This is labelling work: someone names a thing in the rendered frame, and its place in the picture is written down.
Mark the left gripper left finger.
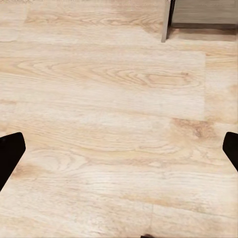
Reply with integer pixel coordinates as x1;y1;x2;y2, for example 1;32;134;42
0;132;26;191

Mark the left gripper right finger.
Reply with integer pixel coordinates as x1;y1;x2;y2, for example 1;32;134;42
223;132;238;171

